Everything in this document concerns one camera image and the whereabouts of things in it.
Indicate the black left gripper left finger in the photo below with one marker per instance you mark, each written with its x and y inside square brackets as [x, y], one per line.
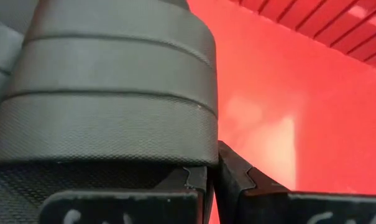
[128, 208]

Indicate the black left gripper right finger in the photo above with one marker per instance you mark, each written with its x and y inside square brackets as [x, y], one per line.
[299, 211]

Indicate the black rubber slide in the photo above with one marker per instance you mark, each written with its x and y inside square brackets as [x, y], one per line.
[113, 77]

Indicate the red plastic bin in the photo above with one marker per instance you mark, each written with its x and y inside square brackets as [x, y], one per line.
[299, 77]

